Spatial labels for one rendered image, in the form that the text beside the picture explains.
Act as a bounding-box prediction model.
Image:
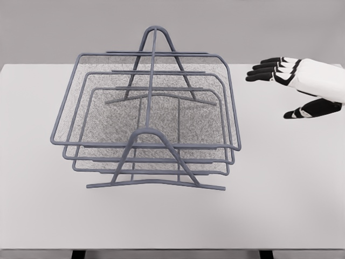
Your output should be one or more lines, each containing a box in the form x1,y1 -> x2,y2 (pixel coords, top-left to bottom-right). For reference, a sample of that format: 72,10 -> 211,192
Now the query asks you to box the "large grey mesh tray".
49,52 -> 242,152

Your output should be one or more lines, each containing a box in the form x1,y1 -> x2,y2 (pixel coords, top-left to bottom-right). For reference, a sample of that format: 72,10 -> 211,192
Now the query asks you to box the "small grey mesh tray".
72,87 -> 231,172

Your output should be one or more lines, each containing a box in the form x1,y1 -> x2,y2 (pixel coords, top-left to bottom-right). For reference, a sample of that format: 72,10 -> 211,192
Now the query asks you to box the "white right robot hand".
245,57 -> 345,120

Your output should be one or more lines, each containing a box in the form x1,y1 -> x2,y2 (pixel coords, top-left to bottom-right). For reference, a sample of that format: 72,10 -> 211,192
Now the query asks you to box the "grey wire rack frame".
86,25 -> 226,192

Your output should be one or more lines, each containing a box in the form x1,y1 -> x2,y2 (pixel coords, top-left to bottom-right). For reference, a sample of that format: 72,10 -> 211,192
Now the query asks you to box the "medium grey mesh tray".
62,71 -> 236,165

